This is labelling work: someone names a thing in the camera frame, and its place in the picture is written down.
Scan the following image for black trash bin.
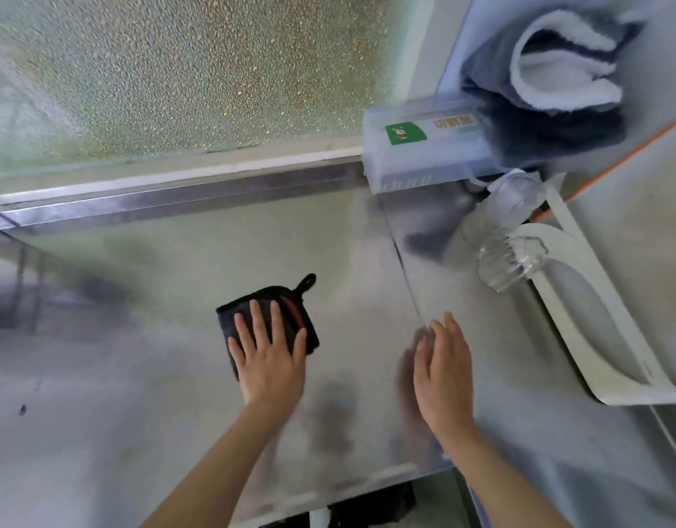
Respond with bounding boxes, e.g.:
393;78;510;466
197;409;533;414
326;480;418;528

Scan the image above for dark blue towel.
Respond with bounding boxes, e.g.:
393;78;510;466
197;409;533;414
215;273;321;381

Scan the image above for white cutting board holder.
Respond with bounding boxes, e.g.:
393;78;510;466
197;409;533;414
507;172;676;408

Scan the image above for clear glass jar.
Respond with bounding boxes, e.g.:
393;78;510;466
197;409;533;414
476;235;549;295

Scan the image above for clear plastic container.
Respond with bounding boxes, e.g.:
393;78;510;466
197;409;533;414
361;95;502;195

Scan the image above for person's right forearm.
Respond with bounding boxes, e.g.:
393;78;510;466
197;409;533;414
441;425;573;528

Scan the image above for person's left forearm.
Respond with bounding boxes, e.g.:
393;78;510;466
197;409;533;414
142;402;288;528

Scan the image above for person's right hand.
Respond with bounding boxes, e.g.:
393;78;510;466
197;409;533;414
413;311;475;445

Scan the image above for frosted glass window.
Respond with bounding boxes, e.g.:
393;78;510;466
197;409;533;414
0;0;422;177

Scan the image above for grey white plush towel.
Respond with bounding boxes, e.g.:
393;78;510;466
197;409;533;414
460;7;645;166

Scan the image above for person's left hand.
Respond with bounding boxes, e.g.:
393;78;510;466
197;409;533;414
227;299;308;414

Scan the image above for orange-rimmed white cutting board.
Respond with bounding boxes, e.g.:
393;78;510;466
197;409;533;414
530;111;676;383

